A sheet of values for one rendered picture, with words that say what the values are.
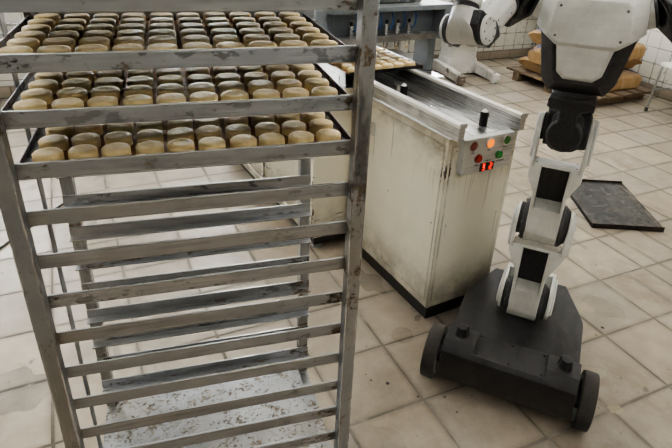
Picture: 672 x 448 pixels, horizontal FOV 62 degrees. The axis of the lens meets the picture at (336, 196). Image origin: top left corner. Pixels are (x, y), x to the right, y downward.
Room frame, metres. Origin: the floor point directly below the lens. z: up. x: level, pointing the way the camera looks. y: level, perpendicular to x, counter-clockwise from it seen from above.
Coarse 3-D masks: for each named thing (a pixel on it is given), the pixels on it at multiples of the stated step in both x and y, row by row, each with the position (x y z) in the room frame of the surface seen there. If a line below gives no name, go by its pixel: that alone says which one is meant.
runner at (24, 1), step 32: (0, 0) 0.84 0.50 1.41; (32, 0) 0.85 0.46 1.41; (64, 0) 0.86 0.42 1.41; (96, 0) 0.87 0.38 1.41; (128, 0) 0.89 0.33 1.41; (160, 0) 0.90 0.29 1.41; (192, 0) 0.92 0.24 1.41; (224, 0) 0.93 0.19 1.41; (256, 0) 0.95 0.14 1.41; (288, 0) 0.96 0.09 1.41; (320, 0) 0.98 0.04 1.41; (352, 0) 0.99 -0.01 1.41
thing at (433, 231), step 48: (432, 96) 2.36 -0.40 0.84; (384, 144) 2.19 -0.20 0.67; (432, 144) 1.92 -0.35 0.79; (384, 192) 2.16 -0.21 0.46; (432, 192) 1.89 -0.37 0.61; (480, 192) 1.94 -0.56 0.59; (384, 240) 2.13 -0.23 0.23; (432, 240) 1.86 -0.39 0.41; (480, 240) 1.96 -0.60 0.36; (432, 288) 1.85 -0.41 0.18
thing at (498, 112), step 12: (396, 72) 2.67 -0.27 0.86; (408, 72) 2.59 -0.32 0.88; (420, 72) 2.52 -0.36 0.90; (420, 84) 2.50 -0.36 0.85; (432, 84) 2.42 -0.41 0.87; (444, 84) 2.35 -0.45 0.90; (444, 96) 2.35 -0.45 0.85; (456, 96) 2.28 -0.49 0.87; (468, 96) 2.22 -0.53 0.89; (480, 96) 2.19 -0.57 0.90; (480, 108) 2.15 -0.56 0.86; (492, 108) 2.09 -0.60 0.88; (504, 108) 2.04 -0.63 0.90; (504, 120) 2.03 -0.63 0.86; (516, 120) 1.98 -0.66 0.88
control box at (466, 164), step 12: (492, 132) 1.94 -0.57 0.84; (504, 132) 1.94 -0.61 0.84; (468, 144) 1.85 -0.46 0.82; (480, 144) 1.88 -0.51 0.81; (504, 144) 1.93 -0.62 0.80; (468, 156) 1.85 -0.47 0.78; (492, 156) 1.91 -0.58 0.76; (504, 156) 1.94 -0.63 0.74; (456, 168) 1.86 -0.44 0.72; (468, 168) 1.86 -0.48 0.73; (480, 168) 1.88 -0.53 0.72; (492, 168) 1.91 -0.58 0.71
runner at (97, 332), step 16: (256, 304) 0.94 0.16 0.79; (272, 304) 0.95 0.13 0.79; (288, 304) 0.96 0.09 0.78; (304, 304) 0.97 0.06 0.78; (320, 304) 0.98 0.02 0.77; (144, 320) 0.87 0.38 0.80; (160, 320) 0.88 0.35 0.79; (176, 320) 0.89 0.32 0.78; (192, 320) 0.90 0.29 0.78; (208, 320) 0.91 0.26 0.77; (64, 336) 0.83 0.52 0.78; (80, 336) 0.84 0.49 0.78; (96, 336) 0.85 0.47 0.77; (112, 336) 0.85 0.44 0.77
